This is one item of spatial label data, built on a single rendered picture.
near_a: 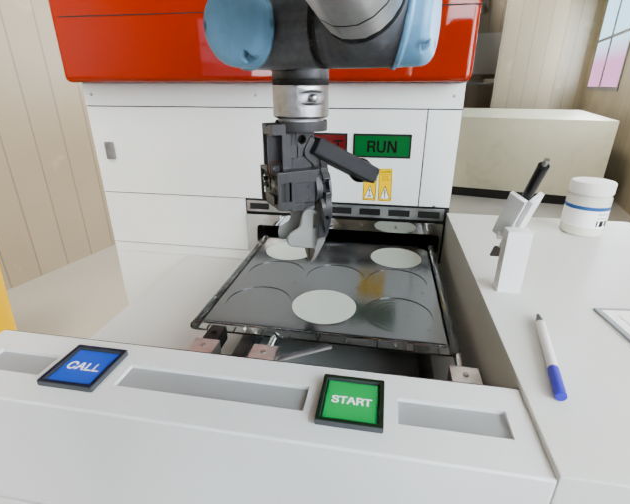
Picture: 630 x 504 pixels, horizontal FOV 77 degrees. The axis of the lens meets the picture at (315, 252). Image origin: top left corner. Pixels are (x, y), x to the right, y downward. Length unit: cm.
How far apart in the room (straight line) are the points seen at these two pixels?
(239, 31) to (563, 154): 471
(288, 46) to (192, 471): 40
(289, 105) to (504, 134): 447
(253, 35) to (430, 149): 52
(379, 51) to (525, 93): 695
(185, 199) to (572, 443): 86
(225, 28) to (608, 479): 48
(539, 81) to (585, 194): 653
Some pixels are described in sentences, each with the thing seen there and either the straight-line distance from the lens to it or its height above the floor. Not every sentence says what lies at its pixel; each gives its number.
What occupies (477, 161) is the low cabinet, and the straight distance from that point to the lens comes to 497.
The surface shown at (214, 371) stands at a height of 96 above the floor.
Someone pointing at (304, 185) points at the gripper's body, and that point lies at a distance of 55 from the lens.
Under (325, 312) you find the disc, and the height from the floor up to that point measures 90.
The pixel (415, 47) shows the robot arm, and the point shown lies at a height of 125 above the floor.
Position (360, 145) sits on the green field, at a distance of 85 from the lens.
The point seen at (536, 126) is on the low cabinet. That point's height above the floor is 81.
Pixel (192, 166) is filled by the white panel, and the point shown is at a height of 104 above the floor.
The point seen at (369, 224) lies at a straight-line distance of 88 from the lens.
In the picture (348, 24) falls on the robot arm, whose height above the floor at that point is 126.
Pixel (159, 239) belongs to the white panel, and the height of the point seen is 86.
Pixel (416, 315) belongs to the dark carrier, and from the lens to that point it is 62.
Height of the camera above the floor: 122
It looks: 23 degrees down
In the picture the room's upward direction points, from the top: straight up
